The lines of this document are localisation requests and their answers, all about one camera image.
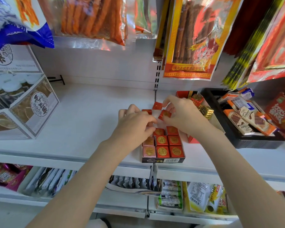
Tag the person's right hand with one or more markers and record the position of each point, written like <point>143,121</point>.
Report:
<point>192,121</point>

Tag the person's left hand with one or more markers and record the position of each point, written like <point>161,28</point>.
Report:
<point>133,130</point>

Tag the heap of gold candies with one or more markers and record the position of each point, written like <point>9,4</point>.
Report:
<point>206,111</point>

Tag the red square candy piece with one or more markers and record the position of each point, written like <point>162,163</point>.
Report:
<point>165,114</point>

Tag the red Filer candy box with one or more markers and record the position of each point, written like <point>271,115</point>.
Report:
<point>181,94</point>

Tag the cluster of red square candies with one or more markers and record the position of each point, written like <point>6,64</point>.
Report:
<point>175,151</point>

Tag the white box of red chocolates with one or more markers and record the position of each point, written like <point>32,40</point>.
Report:
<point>161,160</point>

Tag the wafer bar packets group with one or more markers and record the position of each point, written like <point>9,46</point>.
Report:
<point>249,118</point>

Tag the black plastic tray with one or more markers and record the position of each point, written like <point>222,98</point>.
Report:
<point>263,143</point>

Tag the person's right forearm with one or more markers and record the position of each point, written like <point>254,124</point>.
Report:
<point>251,182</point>

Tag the person's left forearm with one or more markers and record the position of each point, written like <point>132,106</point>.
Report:
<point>80,192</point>

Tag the white metal shelf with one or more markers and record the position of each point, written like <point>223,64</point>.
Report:
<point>85,116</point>

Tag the red cardboard display box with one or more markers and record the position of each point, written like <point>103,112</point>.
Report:
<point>280,111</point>

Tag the printed jar display box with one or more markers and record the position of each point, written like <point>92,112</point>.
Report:
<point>39,104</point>

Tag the yellow black striped bags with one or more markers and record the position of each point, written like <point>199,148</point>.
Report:
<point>244,66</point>

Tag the dark brown snack bag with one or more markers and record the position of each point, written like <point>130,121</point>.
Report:
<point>158,52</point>

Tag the stack of green white packets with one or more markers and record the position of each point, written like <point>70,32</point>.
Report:
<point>169,201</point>

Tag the yellow red bag brown sticks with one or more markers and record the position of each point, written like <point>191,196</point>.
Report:
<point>192,40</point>

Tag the black metal hook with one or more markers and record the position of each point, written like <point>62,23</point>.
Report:
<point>54,79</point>

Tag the red orange snack bag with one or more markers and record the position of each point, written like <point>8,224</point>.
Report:
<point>275,52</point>

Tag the dark red snack bag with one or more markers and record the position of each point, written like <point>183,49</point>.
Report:
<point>247,23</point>

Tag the clear green print snack bag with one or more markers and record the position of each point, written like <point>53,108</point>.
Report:
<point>145,14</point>

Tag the clear bag of orange sticks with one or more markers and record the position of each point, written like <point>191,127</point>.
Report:
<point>92,16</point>

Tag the pile of pink snack packets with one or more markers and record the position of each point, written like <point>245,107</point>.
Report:
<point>4,175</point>

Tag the white blue snack bag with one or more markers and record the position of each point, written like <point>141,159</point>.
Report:
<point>26,33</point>

